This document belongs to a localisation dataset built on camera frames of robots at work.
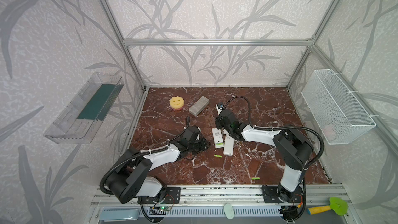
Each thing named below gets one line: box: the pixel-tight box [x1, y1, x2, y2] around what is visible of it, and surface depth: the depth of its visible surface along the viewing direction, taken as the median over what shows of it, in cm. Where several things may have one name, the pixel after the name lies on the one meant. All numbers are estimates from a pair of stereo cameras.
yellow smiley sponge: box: [168, 95, 185, 111], surface depth 110 cm
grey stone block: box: [188, 95, 210, 117], surface depth 108 cm
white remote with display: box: [211, 127, 225, 149], surface depth 93 cm
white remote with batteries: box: [223, 133, 235, 157], surface depth 90 cm
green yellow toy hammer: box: [306, 197, 349, 216], surface depth 71 cm
